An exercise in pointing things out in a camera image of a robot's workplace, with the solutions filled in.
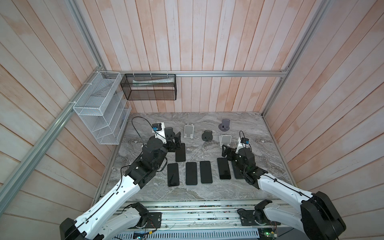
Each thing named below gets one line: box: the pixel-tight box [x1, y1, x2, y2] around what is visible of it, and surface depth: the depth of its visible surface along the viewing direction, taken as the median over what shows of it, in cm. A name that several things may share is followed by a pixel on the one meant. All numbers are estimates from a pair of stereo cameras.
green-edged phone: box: [199, 161, 213, 184], surface depth 92 cm
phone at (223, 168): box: [217, 157, 231, 180], surface depth 93 cm
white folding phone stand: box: [183, 123, 194, 140], surface depth 107 cm
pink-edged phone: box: [167, 163, 180, 187], surface depth 93 cm
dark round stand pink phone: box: [201, 130, 213, 142], surface depth 107 cm
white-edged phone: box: [175, 143, 186, 162], surface depth 97 cm
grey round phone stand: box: [218, 119, 231, 132], surface depth 110 cm
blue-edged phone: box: [185, 162, 198, 185], surface depth 90 cm
